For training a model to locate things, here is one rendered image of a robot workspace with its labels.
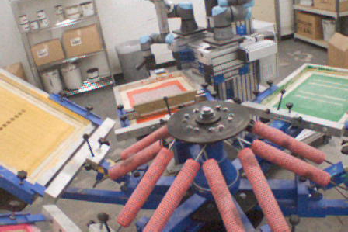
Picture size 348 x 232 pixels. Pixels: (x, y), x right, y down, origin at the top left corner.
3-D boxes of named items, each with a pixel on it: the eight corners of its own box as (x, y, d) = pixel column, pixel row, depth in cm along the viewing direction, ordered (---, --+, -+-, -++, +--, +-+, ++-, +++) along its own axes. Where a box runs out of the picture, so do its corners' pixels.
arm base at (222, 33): (226, 33, 238) (224, 20, 234) (238, 36, 225) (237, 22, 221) (209, 39, 233) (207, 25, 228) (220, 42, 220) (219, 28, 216)
